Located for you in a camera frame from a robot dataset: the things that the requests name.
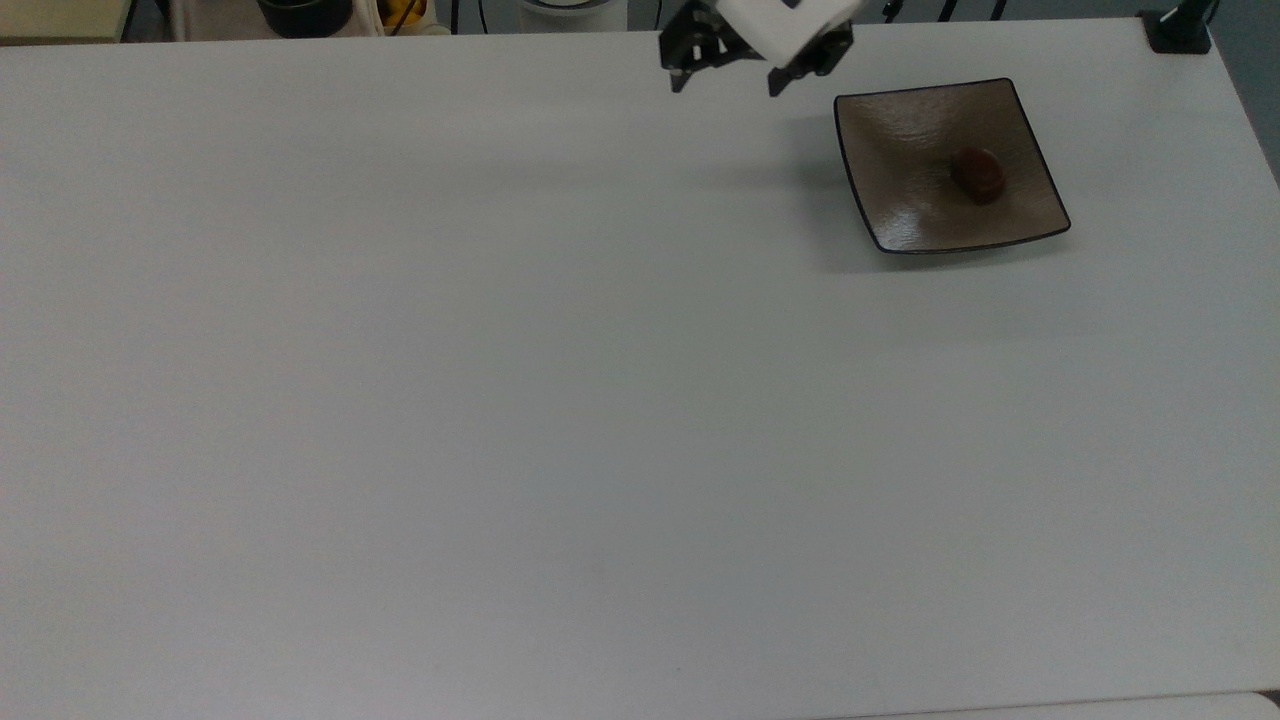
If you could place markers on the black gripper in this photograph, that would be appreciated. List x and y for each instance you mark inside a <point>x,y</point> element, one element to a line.
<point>715,25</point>

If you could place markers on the small reddish-brown round food item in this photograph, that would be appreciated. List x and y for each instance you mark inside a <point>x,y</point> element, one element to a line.
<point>978,175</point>

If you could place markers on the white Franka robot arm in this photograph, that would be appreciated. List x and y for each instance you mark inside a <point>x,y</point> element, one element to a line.
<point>790,25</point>

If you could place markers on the brown square ceramic plate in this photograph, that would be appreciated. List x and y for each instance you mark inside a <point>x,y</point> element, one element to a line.
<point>900,180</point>

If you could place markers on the black tripod legs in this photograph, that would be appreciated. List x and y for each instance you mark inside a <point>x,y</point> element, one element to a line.
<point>945,8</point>

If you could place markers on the yellow object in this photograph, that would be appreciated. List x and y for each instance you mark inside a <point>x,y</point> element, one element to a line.
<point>405,12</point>

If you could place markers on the black bucket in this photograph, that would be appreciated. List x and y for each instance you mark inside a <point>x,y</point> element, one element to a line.
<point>303,15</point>

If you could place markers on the beige box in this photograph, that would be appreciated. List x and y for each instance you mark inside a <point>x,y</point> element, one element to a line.
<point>60,18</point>

